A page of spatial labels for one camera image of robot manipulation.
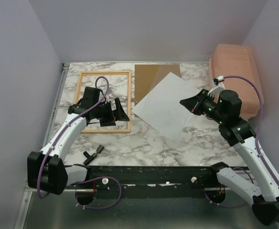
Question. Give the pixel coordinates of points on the brown cardboard backing board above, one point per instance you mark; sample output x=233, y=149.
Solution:
x=147, y=76

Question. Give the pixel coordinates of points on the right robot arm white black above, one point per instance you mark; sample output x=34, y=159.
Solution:
x=262, y=197

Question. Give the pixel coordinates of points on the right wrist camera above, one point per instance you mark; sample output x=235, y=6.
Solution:
x=218, y=86

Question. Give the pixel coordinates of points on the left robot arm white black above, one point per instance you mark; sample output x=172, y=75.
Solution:
x=45, y=169

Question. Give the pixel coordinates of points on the light wooden picture frame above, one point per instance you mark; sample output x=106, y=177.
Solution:
x=105, y=73

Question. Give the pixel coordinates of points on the black mounting base rail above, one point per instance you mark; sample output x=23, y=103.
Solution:
x=147, y=182

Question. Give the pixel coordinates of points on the black T-handle tool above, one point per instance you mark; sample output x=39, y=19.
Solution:
x=90, y=158

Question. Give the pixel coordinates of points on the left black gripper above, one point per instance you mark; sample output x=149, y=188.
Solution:
x=118, y=114

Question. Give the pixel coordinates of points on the translucent pink plastic box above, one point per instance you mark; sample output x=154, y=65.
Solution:
x=237, y=60

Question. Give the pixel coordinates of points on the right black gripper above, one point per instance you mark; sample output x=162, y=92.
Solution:
x=194, y=103

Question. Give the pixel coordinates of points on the aluminium extrusion rail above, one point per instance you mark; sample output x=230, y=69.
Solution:
x=34, y=189

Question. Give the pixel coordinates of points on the white photo paper sheet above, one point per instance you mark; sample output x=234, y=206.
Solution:
x=143, y=111

